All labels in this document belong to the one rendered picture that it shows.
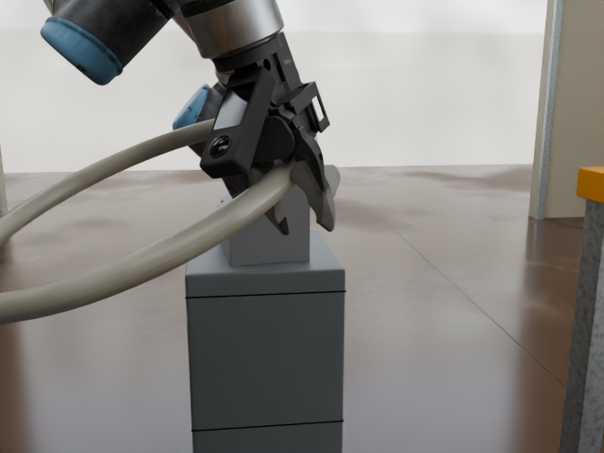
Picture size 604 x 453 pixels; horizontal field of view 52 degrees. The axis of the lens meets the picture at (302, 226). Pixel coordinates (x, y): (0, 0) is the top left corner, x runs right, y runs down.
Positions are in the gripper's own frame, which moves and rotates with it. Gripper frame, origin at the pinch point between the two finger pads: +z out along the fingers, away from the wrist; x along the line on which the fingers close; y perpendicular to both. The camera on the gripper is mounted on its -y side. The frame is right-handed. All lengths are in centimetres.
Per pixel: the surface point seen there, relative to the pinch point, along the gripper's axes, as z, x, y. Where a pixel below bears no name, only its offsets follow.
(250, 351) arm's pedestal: 59, 61, 43
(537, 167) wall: 235, 91, 502
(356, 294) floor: 176, 147, 225
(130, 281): -5.8, 7.0, -18.3
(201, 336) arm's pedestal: 50, 70, 38
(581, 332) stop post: 93, -6, 95
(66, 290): -7.1, 11.9, -21.3
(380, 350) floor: 162, 101, 160
